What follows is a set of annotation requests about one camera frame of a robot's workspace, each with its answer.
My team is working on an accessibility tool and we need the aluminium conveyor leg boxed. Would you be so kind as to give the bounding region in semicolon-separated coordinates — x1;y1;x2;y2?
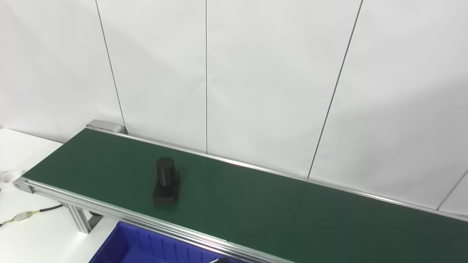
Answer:
64;203;103;235

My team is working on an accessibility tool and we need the blue plastic bin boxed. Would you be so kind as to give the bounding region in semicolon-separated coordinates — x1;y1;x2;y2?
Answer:
88;221;249;263

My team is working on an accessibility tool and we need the green conveyor belt aluminium frame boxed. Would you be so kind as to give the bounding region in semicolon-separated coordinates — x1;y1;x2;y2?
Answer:
13;119;468;263

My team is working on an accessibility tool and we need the black cylinder block part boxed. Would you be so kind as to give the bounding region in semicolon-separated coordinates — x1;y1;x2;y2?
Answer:
152;156;181;209

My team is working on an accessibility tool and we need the black floor cable yellow tape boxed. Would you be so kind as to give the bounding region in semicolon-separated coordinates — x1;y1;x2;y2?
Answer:
0;203;65;227

